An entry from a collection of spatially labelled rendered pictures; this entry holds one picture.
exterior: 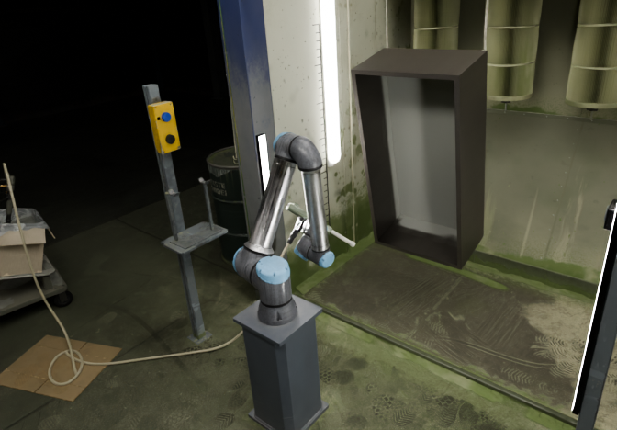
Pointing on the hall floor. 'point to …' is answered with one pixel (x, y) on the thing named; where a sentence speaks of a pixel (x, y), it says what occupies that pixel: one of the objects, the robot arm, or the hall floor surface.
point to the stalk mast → (178, 226)
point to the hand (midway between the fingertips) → (302, 220)
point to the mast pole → (598, 374)
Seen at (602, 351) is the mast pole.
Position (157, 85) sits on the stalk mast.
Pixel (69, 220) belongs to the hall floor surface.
